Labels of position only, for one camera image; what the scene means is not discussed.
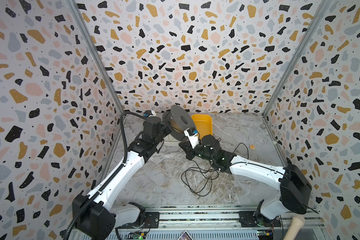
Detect black cable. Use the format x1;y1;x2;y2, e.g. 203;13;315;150
180;142;250;198

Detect yellow rectangular tray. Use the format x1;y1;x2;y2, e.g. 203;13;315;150
191;114;213;140

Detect white rectangular tray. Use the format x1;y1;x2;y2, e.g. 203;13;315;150
164;114;184;147

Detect grey cable spool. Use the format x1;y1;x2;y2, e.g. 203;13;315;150
162;105;196;142

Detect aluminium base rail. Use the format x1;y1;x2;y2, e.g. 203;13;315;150
105;205;330;240

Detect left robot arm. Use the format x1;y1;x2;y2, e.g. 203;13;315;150
63;115;174;240

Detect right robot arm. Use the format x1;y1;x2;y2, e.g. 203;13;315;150
179;135;312;227

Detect wooden mallet handle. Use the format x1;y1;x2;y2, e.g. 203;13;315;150
283;215;306;240

